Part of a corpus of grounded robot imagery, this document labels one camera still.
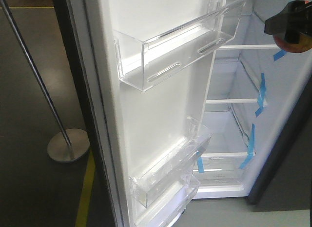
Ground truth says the clear crisper drawer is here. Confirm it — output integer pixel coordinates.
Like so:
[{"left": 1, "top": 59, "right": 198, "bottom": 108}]
[{"left": 193, "top": 156, "right": 244, "bottom": 186}]

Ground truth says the clear door bin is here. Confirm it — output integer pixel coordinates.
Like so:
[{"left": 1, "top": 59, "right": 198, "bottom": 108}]
[
  {"left": 130, "top": 117, "right": 211, "bottom": 208},
  {"left": 134, "top": 173, "right": 200, "bottom": 227},
  {"left": 109, "top": 0, "right": 247, "bottom": 92}
]

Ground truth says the clear middle door bin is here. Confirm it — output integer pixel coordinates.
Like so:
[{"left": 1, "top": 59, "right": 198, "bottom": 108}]
[{"left": 130, "top": 117, "right": 211, "bottom": 208}]

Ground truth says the silver pole stand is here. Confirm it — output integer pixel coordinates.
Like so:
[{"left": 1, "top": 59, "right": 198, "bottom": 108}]
[{"left": 0, "top": 0, "right": 90, "bottom": 163}]

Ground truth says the red yellow apple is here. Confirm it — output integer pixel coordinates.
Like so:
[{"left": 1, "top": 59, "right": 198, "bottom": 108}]
[{"left": 273, "top": 35, "right": 312, "bottom": 53}]

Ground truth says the clear lower door bin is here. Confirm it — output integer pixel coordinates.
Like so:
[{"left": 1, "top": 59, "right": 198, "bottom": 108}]
[{"left": 134, "top": 173, "right": 200, "bottom": 227}]

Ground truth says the grey fridge with white interior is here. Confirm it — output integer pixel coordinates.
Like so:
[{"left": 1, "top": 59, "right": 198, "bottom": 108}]
[{"left": 195, "top": 0, "right": 312, "bottom": 204}]

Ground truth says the white fridge door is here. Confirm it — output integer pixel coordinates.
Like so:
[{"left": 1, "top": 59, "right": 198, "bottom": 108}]
[{"left": 53, "top": 0, "right": 247, "bottom": 227}]

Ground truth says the clear upper door bin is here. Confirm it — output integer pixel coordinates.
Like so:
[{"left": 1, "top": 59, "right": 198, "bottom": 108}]
[{"left": 109, "top": 0, "right": 247, "bottom": 92}]

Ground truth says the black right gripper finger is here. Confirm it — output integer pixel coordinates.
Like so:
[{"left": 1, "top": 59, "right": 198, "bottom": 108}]
[{"left": 264, "top": 0, "right": 312, "bottom": 44}]

